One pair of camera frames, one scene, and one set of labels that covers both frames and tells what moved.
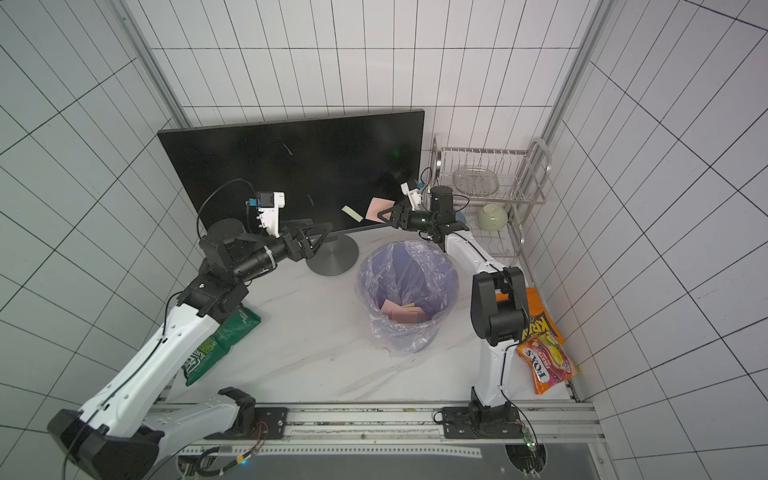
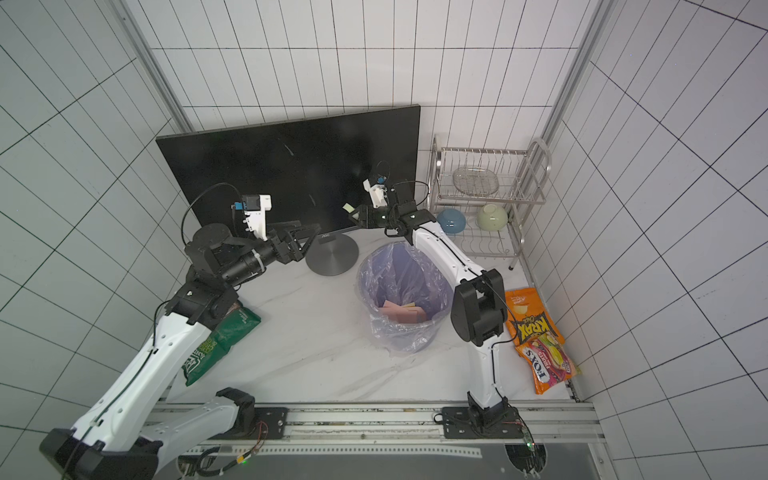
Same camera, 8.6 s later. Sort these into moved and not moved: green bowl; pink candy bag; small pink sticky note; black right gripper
Moved: black right gripper
Not moved: green bowl; small pink sticky note; pink candy bag
